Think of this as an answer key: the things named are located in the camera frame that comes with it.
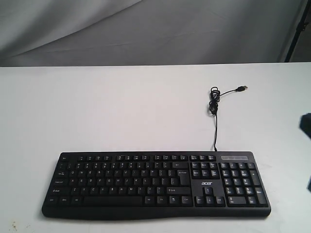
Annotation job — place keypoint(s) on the black acer keyboard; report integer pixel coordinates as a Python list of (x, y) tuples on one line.
[(136, 185)]

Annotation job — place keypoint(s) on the grey backdrop cloth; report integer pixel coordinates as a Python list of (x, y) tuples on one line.
[(37, 33)]

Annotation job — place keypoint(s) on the black light stand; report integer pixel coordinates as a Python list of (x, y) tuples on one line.
[(301, 26)]

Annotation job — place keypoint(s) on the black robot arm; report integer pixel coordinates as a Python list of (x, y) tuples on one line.
[(305, 124)]

